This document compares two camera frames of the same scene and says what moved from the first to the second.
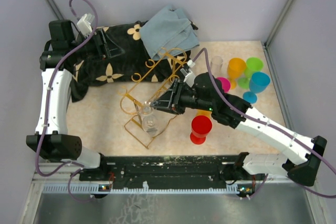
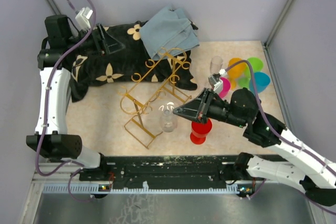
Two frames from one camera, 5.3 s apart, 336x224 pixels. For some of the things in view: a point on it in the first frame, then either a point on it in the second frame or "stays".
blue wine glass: x=259 y=83 stays
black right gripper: x=164 y=103 to x=198 y=109
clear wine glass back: x=216 y=65 stays
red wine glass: x=201 y=126 stays
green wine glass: x=253 y=64 stays
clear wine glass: x=147 y=109 to x=168 y=120
